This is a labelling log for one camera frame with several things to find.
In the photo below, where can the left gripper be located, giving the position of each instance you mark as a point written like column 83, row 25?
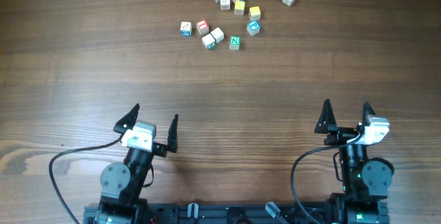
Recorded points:
column 160, row 150

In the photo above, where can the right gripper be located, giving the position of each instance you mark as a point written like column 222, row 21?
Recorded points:
column 327, row 125

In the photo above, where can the white block blue base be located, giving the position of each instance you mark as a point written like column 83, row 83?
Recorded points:
column 186, row 29

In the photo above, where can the red letter I block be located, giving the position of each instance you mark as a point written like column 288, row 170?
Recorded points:
column 202, row 27

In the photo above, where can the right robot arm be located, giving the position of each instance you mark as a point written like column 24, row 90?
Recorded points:
column 365, row 180

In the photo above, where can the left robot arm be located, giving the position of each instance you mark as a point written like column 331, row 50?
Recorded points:
column 122, row 183

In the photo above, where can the white block green side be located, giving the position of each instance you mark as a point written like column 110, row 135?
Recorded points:
column 209, row 41

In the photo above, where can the white plain wooden block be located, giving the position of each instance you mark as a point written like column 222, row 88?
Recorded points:
column 218, row 34

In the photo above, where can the blue letter P block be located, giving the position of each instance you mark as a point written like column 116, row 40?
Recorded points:
column 253, row 28

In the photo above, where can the yellow block lower right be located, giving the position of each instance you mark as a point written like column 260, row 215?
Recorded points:
column 254, row 13

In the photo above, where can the yellow block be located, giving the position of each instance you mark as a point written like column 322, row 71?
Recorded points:
column 254, row 13
column 239, row 7

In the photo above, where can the white block brown drawing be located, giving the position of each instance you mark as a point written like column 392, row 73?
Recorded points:
column 225, row 4

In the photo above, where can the yellow block middle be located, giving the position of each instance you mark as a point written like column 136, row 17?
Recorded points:
column 239, row 7

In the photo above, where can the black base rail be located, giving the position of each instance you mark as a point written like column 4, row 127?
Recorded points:
column 234, row 213

